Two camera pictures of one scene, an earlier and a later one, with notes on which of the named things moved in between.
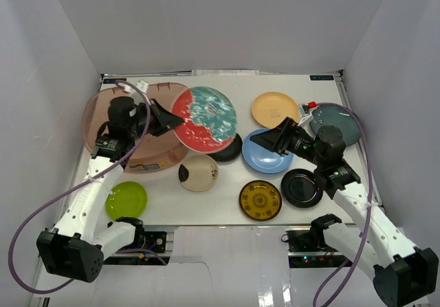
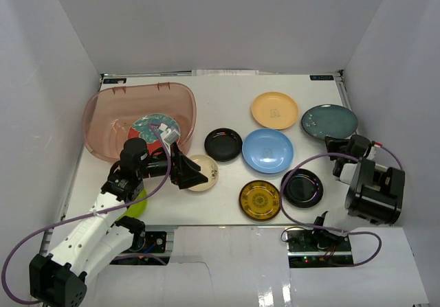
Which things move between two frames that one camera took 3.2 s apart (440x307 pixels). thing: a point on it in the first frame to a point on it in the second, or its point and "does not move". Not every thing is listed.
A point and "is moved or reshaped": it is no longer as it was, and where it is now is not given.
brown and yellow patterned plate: [260, 200] does not move
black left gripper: [155, 119] to [175, 169]
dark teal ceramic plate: [334, 114] is moved or reshaped
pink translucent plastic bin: [155, 152] does not move
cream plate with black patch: [198, 173] does not move
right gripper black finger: [278, 139] to [335, 145]
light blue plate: [262, 159] does not move
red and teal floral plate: [210, 119] is moved or reshaped
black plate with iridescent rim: [302, 188] does not move
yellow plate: [269, 108] does not move
